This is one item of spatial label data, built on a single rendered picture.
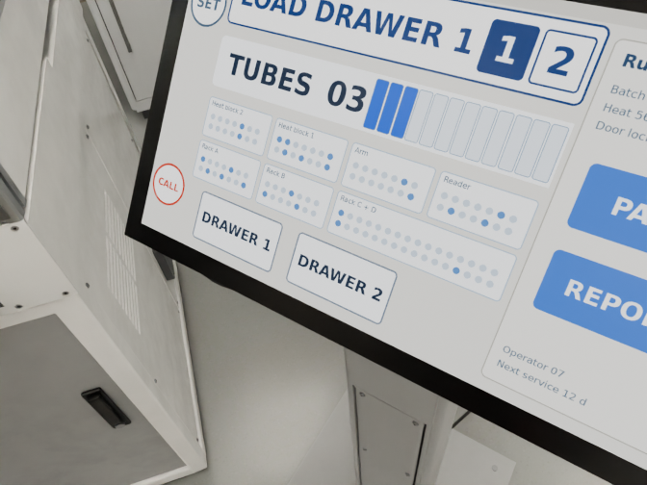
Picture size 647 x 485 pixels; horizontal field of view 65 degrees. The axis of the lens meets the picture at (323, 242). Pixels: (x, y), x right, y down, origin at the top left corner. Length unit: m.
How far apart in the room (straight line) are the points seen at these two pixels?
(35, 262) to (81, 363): 0.26
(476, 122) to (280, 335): 1.27
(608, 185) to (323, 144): 0.21
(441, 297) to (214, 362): 1.24
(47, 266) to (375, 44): 0.49
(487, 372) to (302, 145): 0.23
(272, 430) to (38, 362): 0.72
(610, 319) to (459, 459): 1.04
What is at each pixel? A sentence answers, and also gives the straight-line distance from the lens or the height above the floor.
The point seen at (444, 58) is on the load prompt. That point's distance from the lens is 0.40.
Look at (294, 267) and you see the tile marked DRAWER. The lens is 0.44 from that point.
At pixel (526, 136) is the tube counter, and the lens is 0.38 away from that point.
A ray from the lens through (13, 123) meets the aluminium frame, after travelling 0.76.
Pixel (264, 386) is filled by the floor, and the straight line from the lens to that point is 1.51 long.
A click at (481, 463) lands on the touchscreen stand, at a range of 1.40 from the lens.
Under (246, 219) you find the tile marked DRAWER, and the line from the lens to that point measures 0.46.
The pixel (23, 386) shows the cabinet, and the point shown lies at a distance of 0.98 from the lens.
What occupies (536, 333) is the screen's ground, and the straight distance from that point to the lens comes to 0.39.
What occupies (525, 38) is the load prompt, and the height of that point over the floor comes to 1.16.
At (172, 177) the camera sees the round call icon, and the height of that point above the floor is 1.02.
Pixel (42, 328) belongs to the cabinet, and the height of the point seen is 0.74.
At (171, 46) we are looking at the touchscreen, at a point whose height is 1.11.
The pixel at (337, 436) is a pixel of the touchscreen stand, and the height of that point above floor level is 0.03.
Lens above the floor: 1.34
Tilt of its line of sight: 49 degrees down
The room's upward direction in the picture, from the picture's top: 7 degrees counter-clockwise
